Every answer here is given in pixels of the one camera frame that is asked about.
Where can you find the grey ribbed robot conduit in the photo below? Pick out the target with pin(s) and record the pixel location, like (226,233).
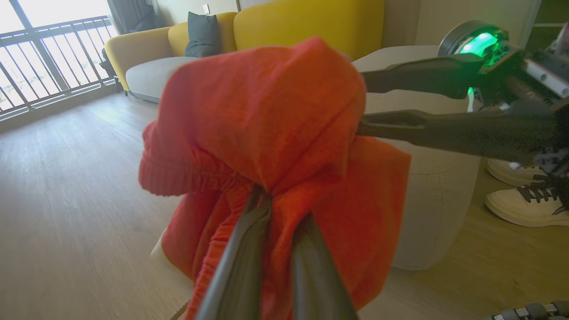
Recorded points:
(533,311)

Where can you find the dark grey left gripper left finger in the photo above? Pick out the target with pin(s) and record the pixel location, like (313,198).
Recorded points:
(240,271)

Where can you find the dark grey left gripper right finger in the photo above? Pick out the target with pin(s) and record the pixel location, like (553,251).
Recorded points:
(315,284)

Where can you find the beige upholstered ottoman seat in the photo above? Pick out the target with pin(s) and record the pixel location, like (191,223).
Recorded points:
(435,209)

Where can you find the grey window curtain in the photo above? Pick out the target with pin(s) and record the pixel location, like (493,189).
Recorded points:
(133,15)

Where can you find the right gripper with green light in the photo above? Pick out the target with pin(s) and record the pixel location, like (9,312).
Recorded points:
(493,49)

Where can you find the plain orange garment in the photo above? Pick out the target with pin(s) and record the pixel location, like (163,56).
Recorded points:
(266,111)

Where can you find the yellow sofa with grey seat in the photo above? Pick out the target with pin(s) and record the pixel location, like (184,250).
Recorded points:
(284,22)

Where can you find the dark metal balcony railing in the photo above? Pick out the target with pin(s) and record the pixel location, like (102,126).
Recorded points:
(49,62)

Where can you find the dark bag beside sofa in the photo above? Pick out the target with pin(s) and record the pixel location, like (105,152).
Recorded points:
(108,62)

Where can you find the white sneaker with black laces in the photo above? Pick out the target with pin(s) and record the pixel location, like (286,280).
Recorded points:
(511,171)
(520,206)

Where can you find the dark grey sofa cushion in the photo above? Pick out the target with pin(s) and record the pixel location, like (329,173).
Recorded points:
(203,35)

